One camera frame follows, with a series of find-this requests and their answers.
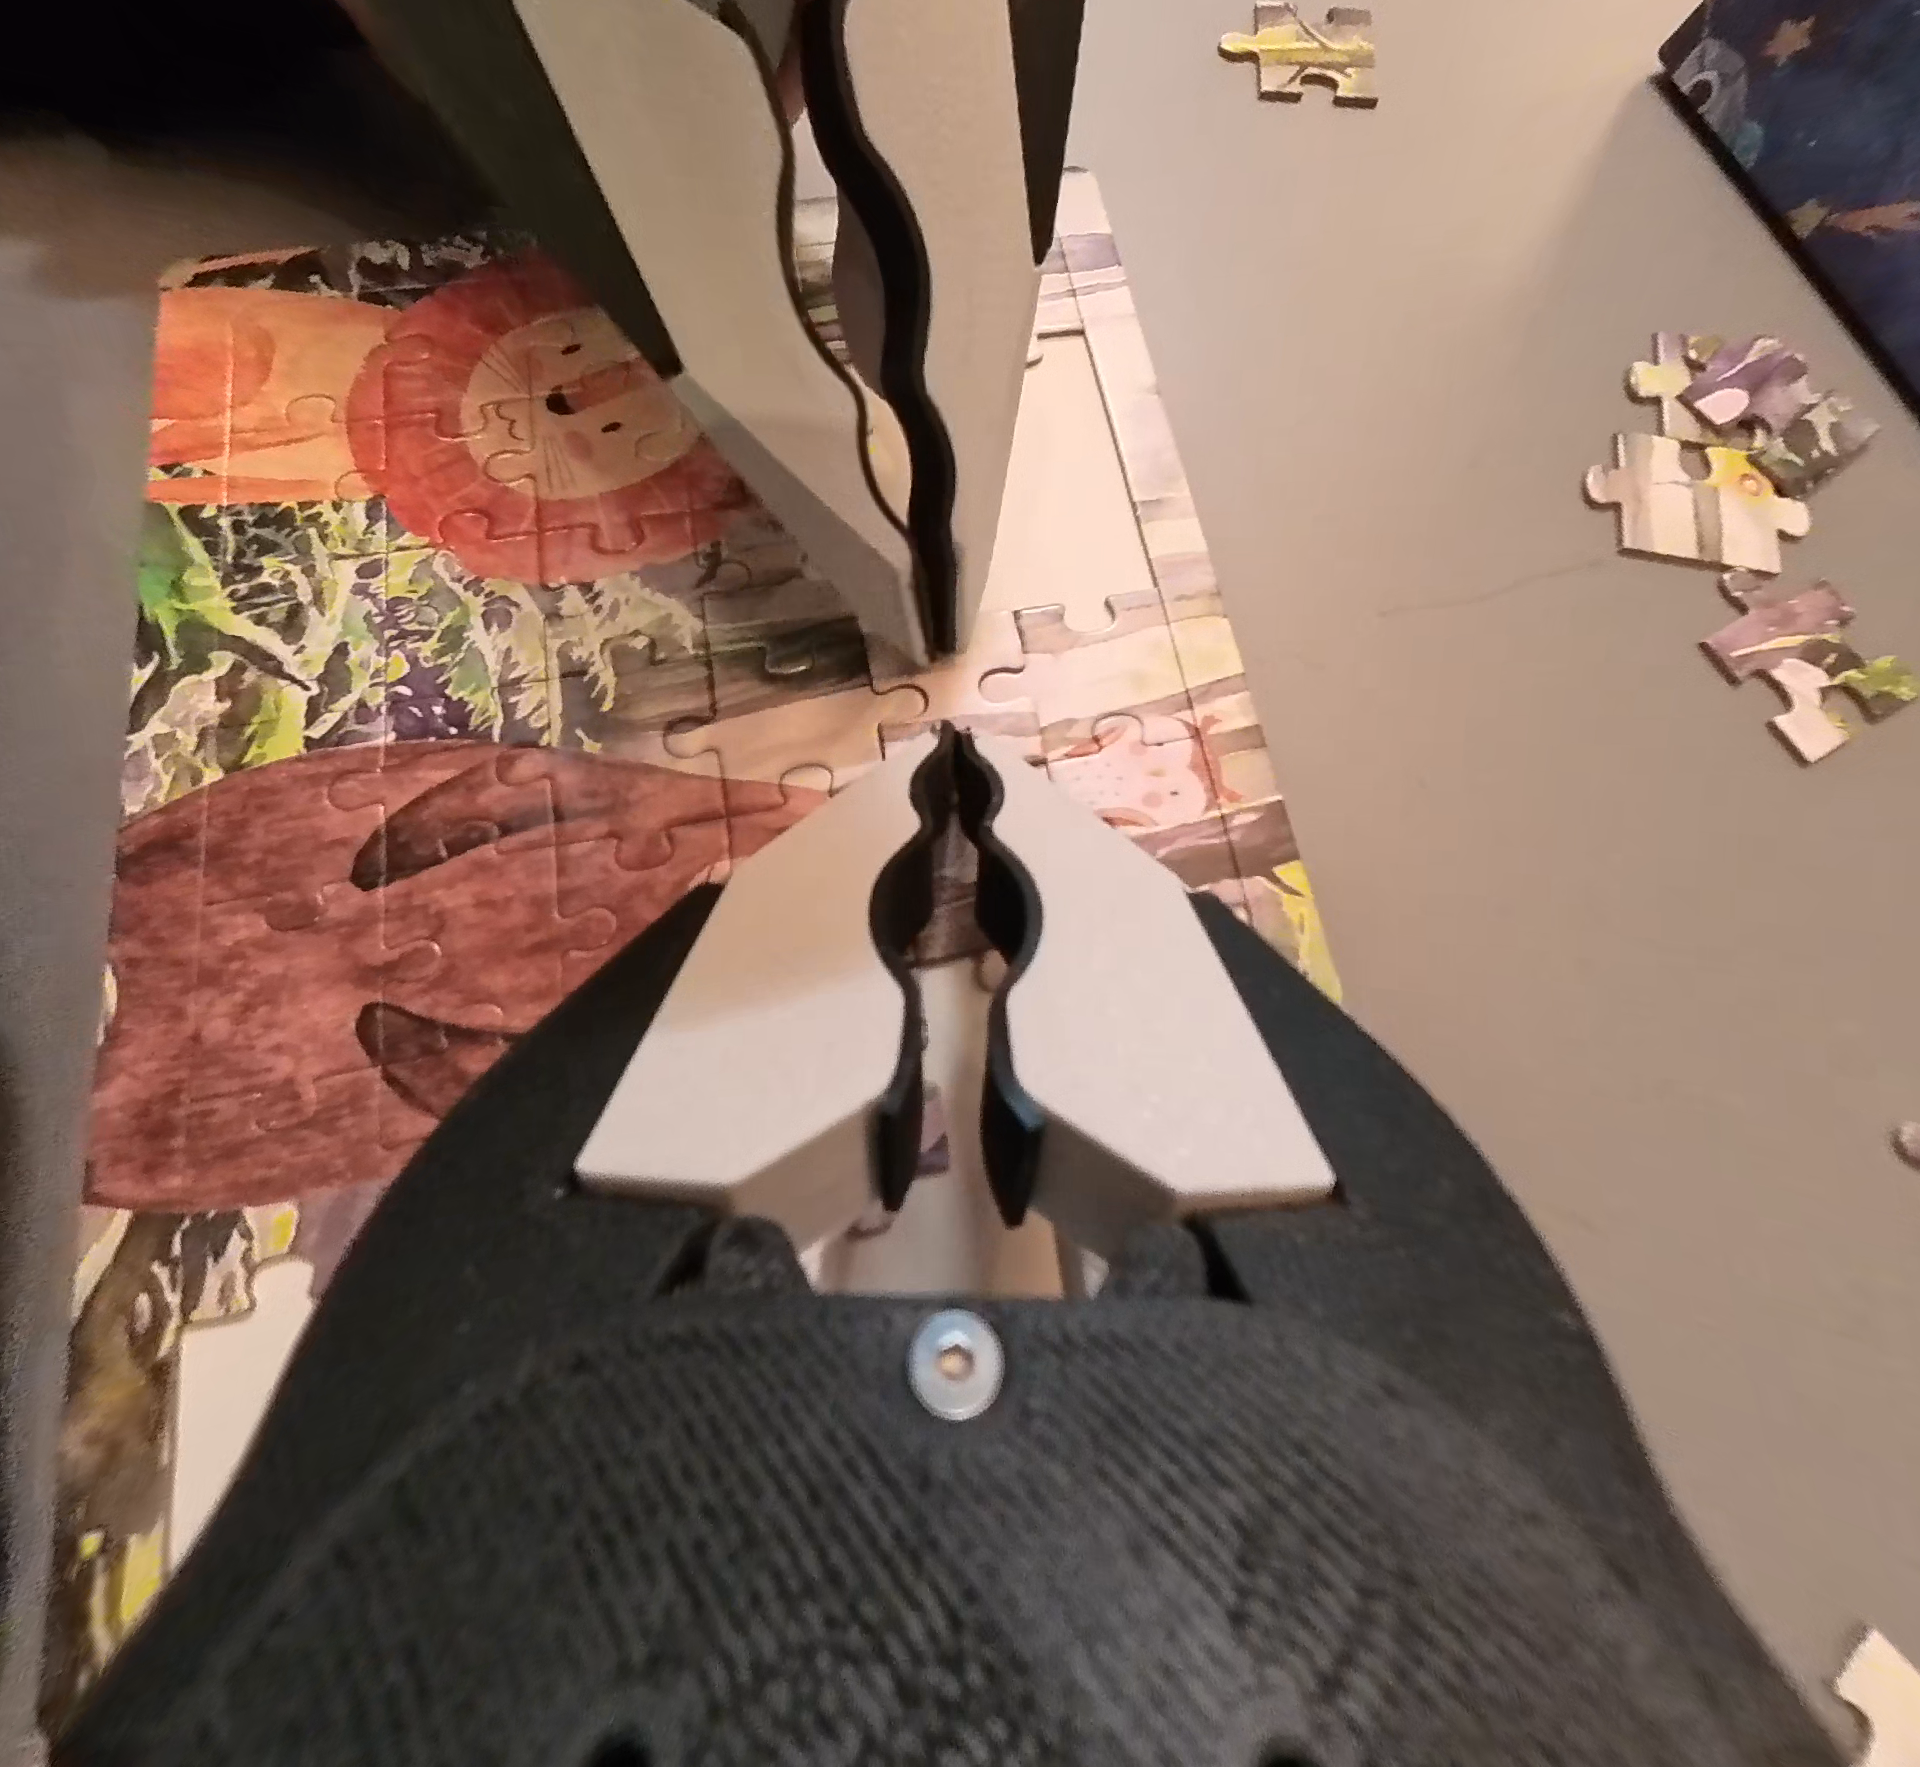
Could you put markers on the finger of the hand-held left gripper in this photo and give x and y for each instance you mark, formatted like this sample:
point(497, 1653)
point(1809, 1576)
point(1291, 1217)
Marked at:
point(659, 117)
point(960, 146)

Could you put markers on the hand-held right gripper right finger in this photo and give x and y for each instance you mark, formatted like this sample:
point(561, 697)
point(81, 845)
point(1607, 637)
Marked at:
point(1170, 1047)

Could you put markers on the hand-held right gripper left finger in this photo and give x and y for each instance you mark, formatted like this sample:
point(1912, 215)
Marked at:
point(750, 1047)

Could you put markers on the animal jigsaw puzzle board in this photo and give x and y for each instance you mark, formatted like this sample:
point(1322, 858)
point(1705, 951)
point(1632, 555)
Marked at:
point(452, 896)

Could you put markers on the striped cream puzzle piece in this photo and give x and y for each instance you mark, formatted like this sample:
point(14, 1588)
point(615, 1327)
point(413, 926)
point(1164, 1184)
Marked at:
point(1086, 667)

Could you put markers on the illustrated puzzle box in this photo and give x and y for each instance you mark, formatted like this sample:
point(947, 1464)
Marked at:
point(1830, 27)

